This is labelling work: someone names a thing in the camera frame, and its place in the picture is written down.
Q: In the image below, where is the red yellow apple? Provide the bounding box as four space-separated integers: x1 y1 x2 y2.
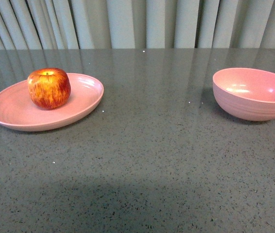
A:
27 67 71 110

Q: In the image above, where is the white pleated curtain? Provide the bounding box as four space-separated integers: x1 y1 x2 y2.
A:
0 0 275 50

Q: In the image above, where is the pink bowl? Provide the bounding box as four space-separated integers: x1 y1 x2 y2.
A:
213 67 275 121

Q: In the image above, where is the pink plate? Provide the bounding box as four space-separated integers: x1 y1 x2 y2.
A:
0 73 104 132

